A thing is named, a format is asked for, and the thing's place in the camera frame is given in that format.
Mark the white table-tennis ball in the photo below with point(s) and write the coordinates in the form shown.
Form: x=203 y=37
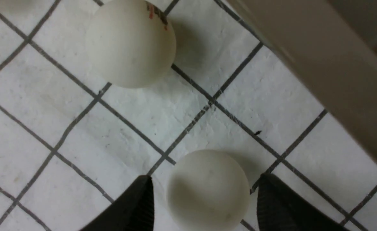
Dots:
x=207 y=191
x=131 y=43

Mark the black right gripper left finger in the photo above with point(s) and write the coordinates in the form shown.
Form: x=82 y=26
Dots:
x=134 y=210

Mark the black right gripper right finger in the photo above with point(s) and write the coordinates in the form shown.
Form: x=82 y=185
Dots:
x=279 y=208

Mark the white black-grid tablecloth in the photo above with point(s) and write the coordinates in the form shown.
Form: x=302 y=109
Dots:
x=71 y=143

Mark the olive green plastic bin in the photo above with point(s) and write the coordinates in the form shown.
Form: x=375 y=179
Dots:
x=331 y=47

